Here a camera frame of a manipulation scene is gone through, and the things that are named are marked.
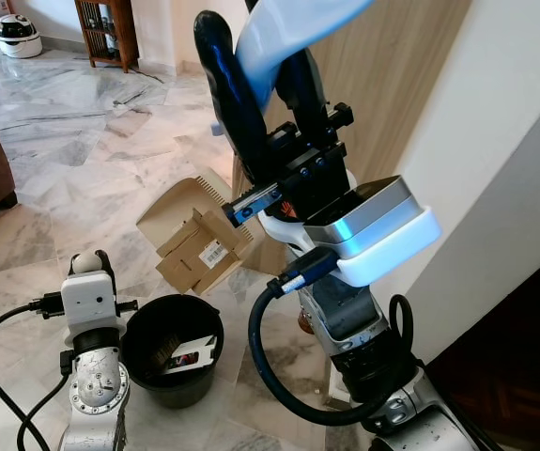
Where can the black plastic bucket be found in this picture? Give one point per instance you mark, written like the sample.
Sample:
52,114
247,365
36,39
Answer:
171,390

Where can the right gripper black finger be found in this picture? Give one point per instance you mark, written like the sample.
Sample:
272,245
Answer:
302,94
230,85

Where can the white and black round appliance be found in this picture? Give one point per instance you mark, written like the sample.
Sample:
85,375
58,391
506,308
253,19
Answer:
14,38

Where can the white and red card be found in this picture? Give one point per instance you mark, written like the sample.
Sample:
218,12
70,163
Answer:
194,355

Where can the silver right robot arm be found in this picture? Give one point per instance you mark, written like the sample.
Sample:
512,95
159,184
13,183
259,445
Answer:
420,427

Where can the dark wooden slatted shelf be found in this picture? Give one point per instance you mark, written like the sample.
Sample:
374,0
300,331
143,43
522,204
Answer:
105,33

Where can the brown cardboard box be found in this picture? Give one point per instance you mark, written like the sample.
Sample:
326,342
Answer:
194,254

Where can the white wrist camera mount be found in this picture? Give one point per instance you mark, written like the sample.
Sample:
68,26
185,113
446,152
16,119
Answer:
382,240
86,301

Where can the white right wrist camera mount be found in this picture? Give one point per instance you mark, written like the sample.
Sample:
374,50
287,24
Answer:
382,240

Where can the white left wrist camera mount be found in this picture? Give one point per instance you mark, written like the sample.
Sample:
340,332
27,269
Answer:
86,301

